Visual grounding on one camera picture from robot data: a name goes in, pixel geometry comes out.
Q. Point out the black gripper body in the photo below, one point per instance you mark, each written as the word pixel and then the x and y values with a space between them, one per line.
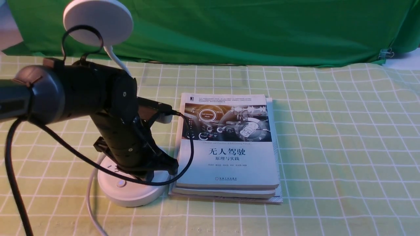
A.
pixel 131 146

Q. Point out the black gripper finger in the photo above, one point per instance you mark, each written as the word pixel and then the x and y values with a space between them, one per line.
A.
pixel 149 175

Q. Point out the white desk lamp with sockets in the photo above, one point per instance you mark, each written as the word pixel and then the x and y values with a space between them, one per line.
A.
pixel 115 24

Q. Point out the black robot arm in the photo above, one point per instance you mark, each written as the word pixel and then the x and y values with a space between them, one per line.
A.
pixel 54 92

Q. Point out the top book self-driving cover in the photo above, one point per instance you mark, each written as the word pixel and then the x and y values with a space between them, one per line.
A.
pixel 229 160

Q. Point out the green checkered tablecloth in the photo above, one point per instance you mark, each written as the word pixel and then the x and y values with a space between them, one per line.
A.
pixel 348 149

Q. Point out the green backdrop cloth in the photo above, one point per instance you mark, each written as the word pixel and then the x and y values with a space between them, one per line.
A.
pixel 321 33

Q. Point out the metal binder clip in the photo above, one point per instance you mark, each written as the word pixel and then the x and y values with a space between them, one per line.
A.
pixel 386 53

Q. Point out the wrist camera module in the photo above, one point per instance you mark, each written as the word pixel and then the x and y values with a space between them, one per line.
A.
pixel 151 111

